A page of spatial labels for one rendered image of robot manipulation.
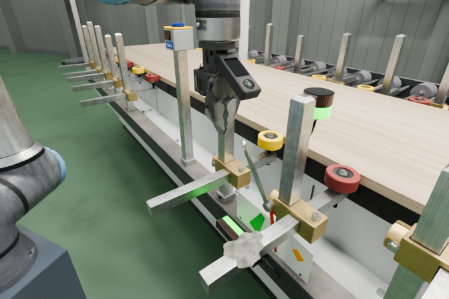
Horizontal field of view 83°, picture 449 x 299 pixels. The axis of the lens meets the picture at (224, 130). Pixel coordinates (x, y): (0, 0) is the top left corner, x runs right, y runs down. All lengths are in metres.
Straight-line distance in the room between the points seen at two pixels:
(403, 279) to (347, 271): 0.34
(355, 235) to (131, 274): 1.16
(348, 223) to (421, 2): 4.48
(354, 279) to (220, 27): 0.72
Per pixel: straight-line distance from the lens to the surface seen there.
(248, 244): 0.52
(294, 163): 0.55
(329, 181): 0.69
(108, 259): 1.72
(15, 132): 0.93
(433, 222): 0.46
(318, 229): 0.60
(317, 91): 0.55
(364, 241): 0.84
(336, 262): 0.87
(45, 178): 0.97
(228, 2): 0.52
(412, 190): 0.73
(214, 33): 0.51
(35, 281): 0.98
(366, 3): 4.99
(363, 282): 0.86
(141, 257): 1.67
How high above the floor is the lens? 1.28
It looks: 26 degrees down
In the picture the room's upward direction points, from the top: straight up
